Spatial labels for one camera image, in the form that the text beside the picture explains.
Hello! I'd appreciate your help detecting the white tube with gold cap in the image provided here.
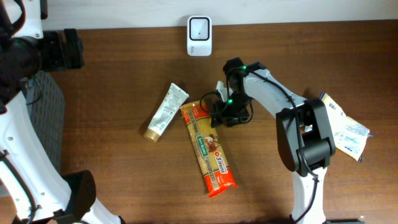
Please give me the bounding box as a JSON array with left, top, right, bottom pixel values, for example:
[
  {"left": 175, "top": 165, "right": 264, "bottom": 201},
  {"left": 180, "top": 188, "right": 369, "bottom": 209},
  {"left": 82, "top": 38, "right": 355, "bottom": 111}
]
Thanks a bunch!
[{"left": 144, "top": 83, "right": 189, "bottom": 142}]

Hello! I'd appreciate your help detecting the orange spaghetti packet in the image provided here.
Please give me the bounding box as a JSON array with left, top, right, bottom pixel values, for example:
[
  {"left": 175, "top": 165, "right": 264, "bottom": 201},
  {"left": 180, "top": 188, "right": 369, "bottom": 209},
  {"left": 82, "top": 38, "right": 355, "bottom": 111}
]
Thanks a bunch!
[{"left": 180, "top": 101, "right": 237, "bottom": 197}]

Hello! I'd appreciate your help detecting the yellow white snack bag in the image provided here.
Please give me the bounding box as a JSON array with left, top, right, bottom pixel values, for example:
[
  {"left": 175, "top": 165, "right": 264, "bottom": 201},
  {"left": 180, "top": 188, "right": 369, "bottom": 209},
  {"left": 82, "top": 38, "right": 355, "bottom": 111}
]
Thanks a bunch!
[{"left": 320, "top": 92, "right": 373, "bottom": 162}]

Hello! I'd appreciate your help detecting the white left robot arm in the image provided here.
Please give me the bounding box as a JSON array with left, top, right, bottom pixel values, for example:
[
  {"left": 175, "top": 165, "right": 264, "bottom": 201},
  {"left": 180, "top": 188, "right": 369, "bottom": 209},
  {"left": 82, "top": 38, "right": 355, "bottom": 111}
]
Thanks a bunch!
[{"left": 1, "top": 0, "right": 123, "bottom": 224}]

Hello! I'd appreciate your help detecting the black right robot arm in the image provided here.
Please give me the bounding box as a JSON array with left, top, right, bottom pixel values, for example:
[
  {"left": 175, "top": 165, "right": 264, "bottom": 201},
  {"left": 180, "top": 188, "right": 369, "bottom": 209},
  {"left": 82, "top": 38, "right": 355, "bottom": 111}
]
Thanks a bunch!
[{"left": 211, "top": 58, "right": 336, "bottom": 223}]

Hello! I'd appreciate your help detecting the white barcode scanner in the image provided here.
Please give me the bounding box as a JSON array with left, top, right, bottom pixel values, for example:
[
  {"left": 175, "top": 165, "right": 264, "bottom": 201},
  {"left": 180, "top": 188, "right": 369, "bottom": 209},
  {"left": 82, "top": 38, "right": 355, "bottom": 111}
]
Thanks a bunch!
[{"left": 187, "top": 16, "right": 213, "bottom": 57}]

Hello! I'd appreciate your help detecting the grey plastic basket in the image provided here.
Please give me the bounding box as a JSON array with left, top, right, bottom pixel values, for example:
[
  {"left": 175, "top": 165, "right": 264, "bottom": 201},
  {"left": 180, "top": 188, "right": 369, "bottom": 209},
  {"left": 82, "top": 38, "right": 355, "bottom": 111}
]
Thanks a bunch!
[{"left": 26, "top": 71, "right": 65, "bottom": 172}]

